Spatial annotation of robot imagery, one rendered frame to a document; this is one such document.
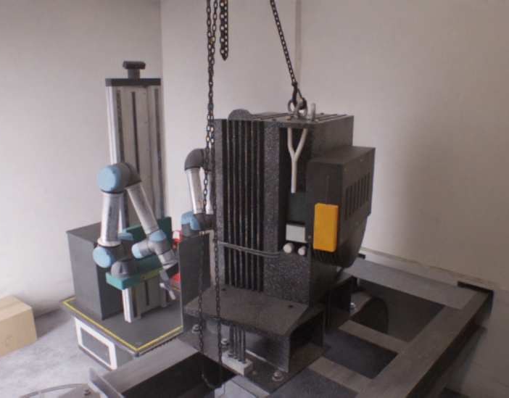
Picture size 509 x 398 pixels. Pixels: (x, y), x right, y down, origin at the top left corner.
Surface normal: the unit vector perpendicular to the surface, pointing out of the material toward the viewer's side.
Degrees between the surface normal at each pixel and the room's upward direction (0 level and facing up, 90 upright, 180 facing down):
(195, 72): 90
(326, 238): 90
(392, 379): 0
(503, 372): 90
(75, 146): 90
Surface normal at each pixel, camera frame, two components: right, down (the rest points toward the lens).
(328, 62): -0.68, 0.19
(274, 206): -0.47, 0.22
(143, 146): 0.77, 0.16
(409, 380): 0.00, -0.97
